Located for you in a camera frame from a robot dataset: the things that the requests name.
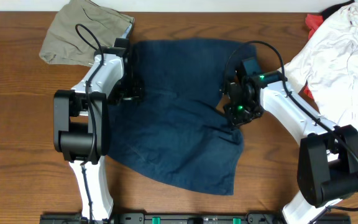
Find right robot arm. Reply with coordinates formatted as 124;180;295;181
223;72;358;223

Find left black cable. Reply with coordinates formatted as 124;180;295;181
75;23;105;224

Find navy blue shorts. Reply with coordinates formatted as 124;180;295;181
108;39;256;195

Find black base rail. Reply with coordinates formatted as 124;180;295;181
39;213;352;224

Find folded khaki shorts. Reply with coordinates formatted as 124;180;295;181
39;0;135;67

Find black garment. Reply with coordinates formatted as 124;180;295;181
321;0;354;21

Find black cable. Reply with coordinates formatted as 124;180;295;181
75;23;105;224
222;40;358;224

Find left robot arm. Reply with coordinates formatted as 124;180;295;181
53;38;144;223

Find right black cable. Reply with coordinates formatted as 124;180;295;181
222;40;358;224

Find red garment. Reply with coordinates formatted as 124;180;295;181
303;14;324;99

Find white patterned shirt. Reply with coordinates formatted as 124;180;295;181
285;1;358;130

